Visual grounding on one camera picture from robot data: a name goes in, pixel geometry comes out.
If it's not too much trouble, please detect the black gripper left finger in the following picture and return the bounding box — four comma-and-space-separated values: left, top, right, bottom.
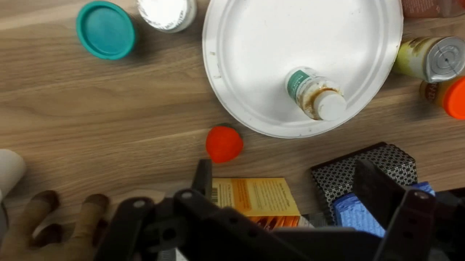
93, 159, 311, 261

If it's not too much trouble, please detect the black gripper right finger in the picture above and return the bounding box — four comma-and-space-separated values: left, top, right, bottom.
355, 159, 465, 261

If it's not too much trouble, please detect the white bottle green label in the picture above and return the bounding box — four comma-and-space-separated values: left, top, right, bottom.
282, 66, 349, 122

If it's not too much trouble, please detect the white bottle blue label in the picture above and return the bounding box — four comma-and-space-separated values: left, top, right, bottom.
137, 0, 199, 35

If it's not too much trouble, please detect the brown moose plushie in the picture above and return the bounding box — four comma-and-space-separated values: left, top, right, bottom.
0, 189, 111, 261

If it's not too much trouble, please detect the white paper plate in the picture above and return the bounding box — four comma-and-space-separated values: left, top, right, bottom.
201, 0, 406, 141

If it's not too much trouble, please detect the blue sponge cloth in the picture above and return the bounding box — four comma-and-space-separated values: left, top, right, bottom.
333, 180, 438, 238

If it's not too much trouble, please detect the open yellow orange carton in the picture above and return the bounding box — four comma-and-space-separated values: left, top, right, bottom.
209, 177, 304, 231

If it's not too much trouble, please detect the grey woven box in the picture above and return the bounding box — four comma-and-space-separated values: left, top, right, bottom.
310, 141, 419, 230

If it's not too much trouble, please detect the small can silver lid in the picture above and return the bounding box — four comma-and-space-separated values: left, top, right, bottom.
391, 35, 465, 85

